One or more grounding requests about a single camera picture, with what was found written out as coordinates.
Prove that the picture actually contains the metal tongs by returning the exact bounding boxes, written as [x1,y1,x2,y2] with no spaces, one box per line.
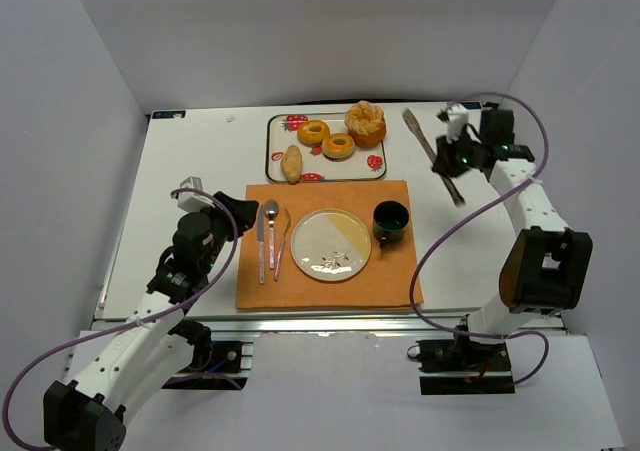
[402,108,466,207]

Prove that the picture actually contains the yellow ring donut front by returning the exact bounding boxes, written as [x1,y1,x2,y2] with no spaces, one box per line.
[322,133,356,159]

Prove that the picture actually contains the yellow ring donut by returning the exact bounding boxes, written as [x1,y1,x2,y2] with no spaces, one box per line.
[297,120,331,146]
[322,133,356,159]

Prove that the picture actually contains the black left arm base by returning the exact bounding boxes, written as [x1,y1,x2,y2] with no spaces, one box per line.
[163,320,253,391]

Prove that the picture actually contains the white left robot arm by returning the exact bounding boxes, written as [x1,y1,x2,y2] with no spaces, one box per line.
[43,192,259,450]

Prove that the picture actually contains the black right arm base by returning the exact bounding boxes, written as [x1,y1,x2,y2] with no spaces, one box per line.
[407,336,515,396]

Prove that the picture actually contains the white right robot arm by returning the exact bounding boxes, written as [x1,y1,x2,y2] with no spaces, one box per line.
[433,110,593,344]

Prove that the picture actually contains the oblong bread roll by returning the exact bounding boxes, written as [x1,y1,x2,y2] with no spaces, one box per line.
[280,145,303,184]

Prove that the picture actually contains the round white yellow plate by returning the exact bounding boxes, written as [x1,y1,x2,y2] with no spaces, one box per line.
[290,208,372,282]

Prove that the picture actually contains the orange cloth placemat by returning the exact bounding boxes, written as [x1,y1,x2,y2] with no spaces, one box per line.
[235,180,422,310]

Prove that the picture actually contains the strawberry pattern tray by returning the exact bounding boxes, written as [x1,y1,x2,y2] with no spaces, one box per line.
[265,112,387,183]

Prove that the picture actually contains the dark green mug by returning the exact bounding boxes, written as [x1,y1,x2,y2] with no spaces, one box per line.
[373,201,410,248]

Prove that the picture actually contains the tall sugared bundt cake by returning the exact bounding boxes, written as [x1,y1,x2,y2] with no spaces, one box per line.
[344,101,387,148]

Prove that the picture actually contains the knife with pink handle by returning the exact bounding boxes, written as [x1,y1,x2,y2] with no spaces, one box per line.
[256,205,265,285]

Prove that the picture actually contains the spoon with pink handle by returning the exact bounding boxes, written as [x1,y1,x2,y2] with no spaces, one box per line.
[264,199,279,270]

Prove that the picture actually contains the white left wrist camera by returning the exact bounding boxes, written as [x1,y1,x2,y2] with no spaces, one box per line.
[170,176,213,213]

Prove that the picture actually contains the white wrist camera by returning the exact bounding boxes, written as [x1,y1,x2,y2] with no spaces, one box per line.
[170,176,213,213]
[436,101,469,143]

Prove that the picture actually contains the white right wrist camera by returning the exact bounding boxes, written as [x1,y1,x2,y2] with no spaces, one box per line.
[436,101,469,143]

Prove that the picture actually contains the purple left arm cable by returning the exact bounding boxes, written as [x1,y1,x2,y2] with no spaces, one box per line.
[2,188,240,450]

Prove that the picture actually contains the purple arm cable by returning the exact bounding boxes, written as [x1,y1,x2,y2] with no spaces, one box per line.
[2,188,240,450]
[408,92,551,387]

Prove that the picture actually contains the fork with pink handle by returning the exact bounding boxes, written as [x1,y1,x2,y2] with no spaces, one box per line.
[274,207,291,282]

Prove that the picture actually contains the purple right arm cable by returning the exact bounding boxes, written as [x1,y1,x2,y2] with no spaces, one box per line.
[408,92,551,387]

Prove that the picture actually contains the yellow ring donut back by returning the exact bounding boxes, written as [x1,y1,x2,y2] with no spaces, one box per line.
[297,120,331,146]

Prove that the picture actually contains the aluminium frame rail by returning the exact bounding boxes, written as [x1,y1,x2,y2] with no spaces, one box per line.
[89,310,566,335]

